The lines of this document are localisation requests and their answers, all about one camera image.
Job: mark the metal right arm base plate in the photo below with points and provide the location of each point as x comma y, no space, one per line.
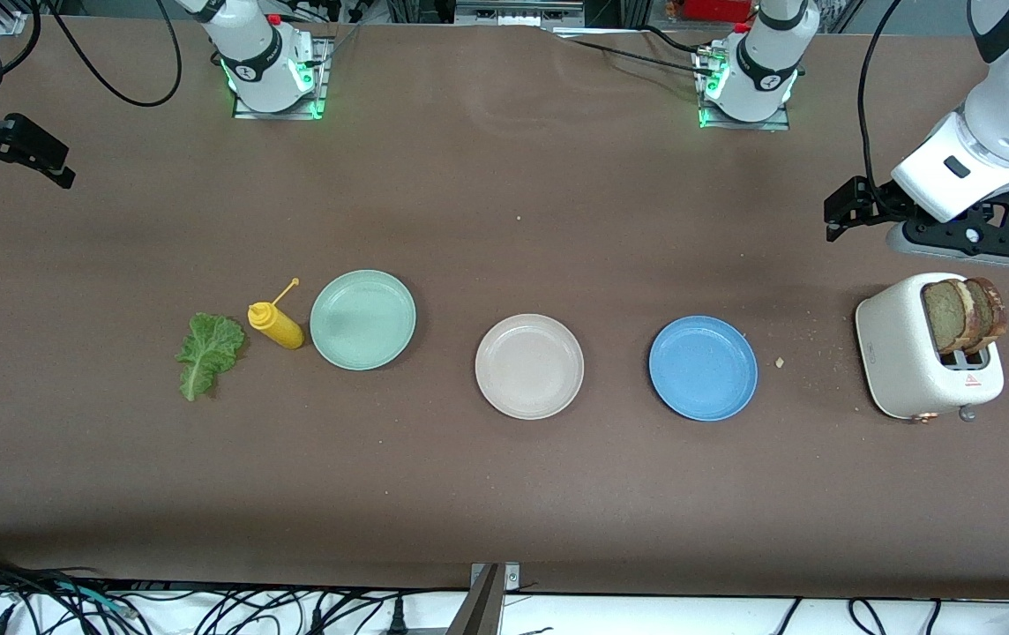
280,115

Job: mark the mint green plate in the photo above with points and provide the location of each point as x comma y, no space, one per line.
363,319

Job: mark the red box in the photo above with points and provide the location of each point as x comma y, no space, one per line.
716,9

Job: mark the green lettuce leaf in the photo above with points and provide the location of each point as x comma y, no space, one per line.
205,353

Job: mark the aluminium profile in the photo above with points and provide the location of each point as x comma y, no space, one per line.
6,18

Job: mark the aluminium frame beam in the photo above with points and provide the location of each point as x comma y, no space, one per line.
518,13

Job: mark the black left camera bracket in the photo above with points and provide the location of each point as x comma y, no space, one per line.
972,236

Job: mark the metal corner bracket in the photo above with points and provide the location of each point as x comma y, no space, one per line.
511,578

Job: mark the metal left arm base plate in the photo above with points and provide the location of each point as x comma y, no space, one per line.
743,125

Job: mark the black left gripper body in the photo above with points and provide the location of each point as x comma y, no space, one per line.
877,200

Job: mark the cream white toaster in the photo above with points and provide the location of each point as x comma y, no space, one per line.
897,353

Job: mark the black power plug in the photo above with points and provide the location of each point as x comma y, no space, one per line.
397,622

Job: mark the beige plate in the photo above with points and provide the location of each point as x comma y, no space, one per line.
529,366

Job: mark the yellow mustard squeeze bottle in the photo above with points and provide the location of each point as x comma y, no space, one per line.
280,328

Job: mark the dark metal frame bar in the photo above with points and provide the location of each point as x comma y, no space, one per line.
478,613

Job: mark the blue plate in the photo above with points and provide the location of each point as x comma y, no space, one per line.
703,369

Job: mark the light brown bread slice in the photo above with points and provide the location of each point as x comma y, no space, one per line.
944,316

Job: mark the dark crust bread slice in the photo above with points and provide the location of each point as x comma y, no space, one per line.
997,313

